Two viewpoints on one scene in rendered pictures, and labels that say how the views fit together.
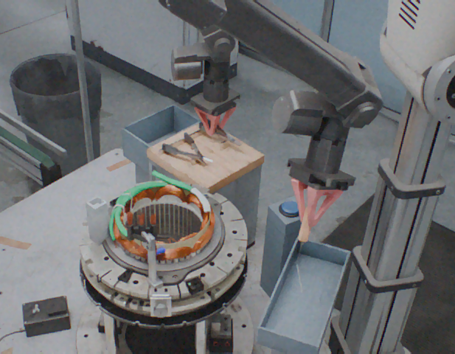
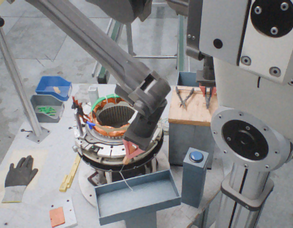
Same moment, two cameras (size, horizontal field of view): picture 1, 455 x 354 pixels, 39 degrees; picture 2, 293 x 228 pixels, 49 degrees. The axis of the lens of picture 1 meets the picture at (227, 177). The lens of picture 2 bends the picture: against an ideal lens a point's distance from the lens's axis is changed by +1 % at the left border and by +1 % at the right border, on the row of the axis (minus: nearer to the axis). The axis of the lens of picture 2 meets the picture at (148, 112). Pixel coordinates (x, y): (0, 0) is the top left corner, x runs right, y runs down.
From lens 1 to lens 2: 0.86 m
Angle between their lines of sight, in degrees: 44
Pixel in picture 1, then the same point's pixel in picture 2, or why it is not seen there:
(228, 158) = (199, 112)
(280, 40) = (68, 30)
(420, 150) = (237, 168)
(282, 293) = (134, 187)
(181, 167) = (174, 102)
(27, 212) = not seen: hidden behind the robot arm
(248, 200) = (205, 142)
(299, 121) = (120, 92)
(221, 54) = not seen: hidden behind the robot
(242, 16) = (40, 5)
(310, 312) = (131, 205)
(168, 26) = not seen: outside the picture
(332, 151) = (138, 122)
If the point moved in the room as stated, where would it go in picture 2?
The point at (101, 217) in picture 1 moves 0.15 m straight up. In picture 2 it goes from (92, 96) to (85, 61)
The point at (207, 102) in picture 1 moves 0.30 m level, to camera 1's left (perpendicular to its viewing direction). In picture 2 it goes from (201, 76) to (155, 42)
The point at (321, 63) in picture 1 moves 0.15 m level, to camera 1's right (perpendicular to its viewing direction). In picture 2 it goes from (100, 58) to (140, 96)
